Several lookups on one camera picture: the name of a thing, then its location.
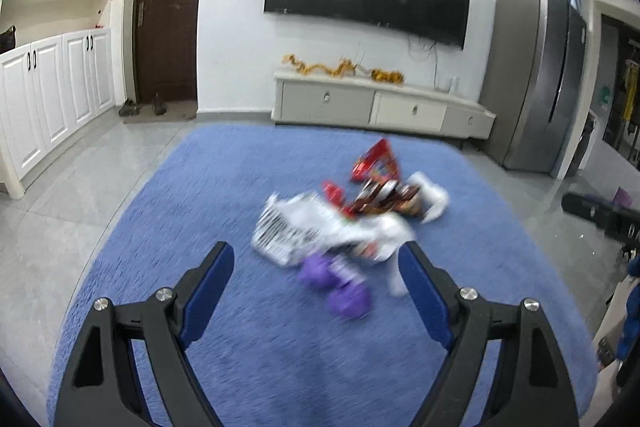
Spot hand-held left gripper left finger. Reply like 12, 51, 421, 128
54, 241, 236, 427

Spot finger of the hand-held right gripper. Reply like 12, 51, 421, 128
561, 192, 608, 224

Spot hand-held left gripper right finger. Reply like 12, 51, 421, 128
397, 239, 581, 427

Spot white plastic wrapper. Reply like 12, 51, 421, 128
345, 213, 418, 298

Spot white tissue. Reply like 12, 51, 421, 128
407, 172, 449, 224

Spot purple wrapper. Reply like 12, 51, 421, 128
297, 254, 373, 320

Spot brown snack packet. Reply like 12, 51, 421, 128
347, 180, 423, 220

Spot white striped wrapper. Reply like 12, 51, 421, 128
250, 192, 351, 265

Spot small red snack packet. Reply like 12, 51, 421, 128
321, 180, 346, 208

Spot blue plush blanket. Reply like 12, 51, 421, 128
46, 123, 601, 427

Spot yellow hanging garment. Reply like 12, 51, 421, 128
622, 60, 640, 128

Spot grey refrigerator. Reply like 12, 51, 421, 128
478, 0, 588, 173

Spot brown doormat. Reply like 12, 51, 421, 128
122, 100, 198, 124

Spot white television cabinet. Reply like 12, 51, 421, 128
271, 70, 497, 140

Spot golden tiger ornament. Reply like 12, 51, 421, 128
370, 68, 406, 85

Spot white base cabinets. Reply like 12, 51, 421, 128
0, 28, 117, 200

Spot golden dragon ornament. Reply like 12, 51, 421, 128
282, 54, 368, 79

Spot brown entrance door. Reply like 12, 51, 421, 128
132, 0, 211, 105

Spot television cables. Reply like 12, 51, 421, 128
405, 32, 441, 90

